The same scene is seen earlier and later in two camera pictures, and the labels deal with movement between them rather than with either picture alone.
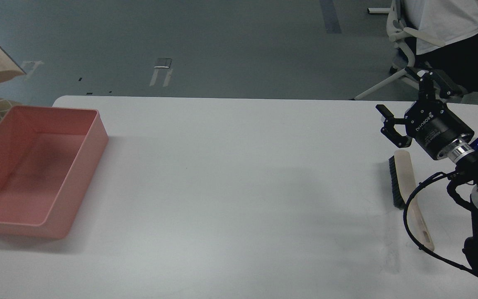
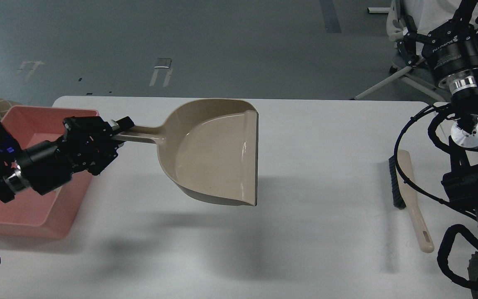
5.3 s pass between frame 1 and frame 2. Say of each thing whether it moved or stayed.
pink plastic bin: stayed
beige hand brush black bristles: stayed
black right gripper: moved
